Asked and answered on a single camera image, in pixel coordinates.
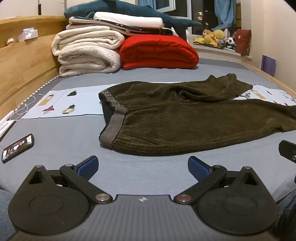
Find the navy star-print folded cloth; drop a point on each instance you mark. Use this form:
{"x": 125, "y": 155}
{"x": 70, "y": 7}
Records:
{"x": 120, "y": 27}

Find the brown bear plush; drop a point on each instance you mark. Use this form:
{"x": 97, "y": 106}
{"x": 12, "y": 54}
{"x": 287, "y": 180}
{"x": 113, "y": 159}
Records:
{"x": 207, "y": 33}

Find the blue curtain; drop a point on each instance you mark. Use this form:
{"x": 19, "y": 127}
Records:
{"x": 223, "y": 12}

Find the window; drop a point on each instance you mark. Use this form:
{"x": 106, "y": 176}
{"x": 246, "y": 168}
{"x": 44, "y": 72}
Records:
{"x": 196, "y": 11}

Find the red folded blanket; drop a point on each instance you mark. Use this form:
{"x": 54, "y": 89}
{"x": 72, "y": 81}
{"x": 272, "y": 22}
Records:
{"x": 159, "y": 51}

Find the red cushion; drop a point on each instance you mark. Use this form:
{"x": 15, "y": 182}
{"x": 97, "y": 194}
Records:
{"x": 242, "y": 40}

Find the white folded pillowcase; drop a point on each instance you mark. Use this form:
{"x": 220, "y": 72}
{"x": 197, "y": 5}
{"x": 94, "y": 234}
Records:
{"x": 129, "y": 19}

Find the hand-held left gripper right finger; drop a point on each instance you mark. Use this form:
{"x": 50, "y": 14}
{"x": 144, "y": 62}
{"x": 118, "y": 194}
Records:
{"x": 198, "y": 168}

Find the yellow plush toy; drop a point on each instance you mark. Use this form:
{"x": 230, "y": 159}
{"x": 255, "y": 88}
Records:
{"x": 219, "y": 37}

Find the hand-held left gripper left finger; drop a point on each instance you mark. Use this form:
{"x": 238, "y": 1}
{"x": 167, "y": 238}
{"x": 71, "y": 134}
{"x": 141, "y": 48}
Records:
{"x": 89, "y": 166}

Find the blue shark plush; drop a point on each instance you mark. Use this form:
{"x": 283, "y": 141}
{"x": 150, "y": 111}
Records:
{"x": 138, "y": 10}

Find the white folded blanket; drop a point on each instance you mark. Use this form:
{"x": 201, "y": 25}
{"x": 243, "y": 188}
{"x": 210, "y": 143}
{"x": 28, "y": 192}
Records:
{"x": 85, "y": 53}

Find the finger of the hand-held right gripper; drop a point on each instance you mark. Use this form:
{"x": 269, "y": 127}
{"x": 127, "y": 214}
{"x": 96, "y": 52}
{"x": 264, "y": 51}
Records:
{"x": 288, "y": 150}

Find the black smartphone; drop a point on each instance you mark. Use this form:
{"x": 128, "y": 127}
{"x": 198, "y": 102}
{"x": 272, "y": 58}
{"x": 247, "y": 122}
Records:
{"x": 18, "y": 148}

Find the white tissue pack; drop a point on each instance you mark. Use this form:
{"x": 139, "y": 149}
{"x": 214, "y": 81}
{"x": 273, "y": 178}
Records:
{"x": 28, "y": 34}

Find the small white ball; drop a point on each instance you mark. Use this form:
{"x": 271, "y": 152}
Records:
{"x": 10, "y": 41}

